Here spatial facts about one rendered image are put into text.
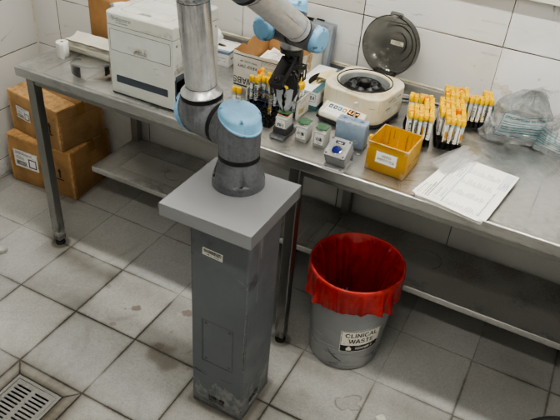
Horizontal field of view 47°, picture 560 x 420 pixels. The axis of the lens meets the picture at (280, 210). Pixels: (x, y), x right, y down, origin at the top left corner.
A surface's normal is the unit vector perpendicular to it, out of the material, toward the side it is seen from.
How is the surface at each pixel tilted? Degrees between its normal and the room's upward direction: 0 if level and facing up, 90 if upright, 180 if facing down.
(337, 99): 90
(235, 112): 7
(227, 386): 90
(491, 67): 90
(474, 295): 0
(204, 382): 90
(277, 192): 1
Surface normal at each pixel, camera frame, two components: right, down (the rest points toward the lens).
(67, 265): 0.07, -0.81
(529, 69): -0.46, 0.49
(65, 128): 0.78, 0.40
